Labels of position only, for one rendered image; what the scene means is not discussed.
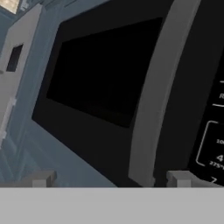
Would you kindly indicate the black microwave door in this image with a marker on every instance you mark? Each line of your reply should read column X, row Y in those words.
column 96, row 87

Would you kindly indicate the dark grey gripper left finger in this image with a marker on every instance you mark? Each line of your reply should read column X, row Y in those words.
column 40, row 178

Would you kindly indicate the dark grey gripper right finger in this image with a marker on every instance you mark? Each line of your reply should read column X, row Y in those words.
column 179, row 178

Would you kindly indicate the black microwave oven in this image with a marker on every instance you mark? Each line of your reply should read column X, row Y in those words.
column 189, row 96

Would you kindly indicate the grey fridge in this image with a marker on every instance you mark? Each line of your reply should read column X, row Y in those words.
column 14, row 73

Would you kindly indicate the blue-grey cupboard run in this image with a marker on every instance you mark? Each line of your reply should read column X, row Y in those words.
column 35, row 140

